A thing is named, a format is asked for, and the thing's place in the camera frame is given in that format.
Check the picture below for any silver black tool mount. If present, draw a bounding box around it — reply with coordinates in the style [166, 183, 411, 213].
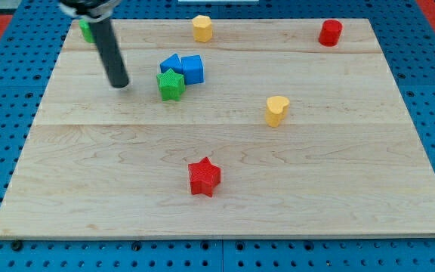
[58, 0, 122, 19]

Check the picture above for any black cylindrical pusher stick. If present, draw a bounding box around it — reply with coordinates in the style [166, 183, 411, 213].
[88, 17, 130, 88]

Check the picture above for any blue cube block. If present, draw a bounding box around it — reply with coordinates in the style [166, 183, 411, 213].
[181, 55, 204, 85]

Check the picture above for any yellow heart block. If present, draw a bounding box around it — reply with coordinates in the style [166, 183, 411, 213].
[264, 96, 290, 128]

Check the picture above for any green block behind stick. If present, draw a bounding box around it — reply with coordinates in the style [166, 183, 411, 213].
[79, 19, 94, 44]

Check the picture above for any blue triangular block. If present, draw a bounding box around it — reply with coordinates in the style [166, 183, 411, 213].
[159, 54, 183, 74]

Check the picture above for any green star block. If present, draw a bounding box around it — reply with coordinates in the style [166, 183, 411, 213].
[156, 69, 185, 101]

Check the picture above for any yellow hexagon block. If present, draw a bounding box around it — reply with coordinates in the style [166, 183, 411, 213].
[191, 15, 213, 43]

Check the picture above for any red star block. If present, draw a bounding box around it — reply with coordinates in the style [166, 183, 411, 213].
[188, 157, 221, 197]

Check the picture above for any red cylinder block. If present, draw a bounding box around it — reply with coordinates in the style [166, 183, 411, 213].
[319, 19, 343, 47]

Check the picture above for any light wooden board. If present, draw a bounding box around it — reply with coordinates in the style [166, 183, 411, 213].
[0, 19, 435, 240]

